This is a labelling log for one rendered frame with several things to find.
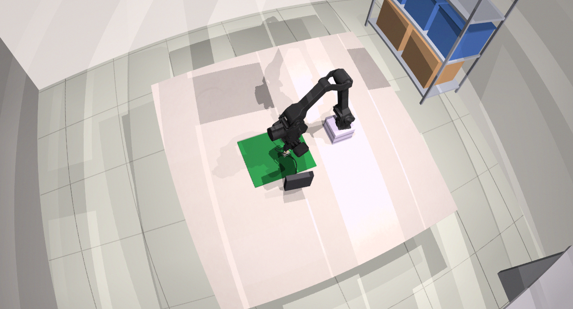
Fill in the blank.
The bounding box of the green circuit board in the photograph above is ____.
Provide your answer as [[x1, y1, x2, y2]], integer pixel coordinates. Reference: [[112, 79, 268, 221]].
[[237, 132, 316, 188]]

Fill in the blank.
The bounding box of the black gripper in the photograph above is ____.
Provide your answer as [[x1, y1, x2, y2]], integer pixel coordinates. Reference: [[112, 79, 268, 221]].
[[272, 120, 309, 157]]

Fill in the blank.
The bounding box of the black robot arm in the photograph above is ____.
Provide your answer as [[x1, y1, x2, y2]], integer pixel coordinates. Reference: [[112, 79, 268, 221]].
[[267, 69, 355, 141]]

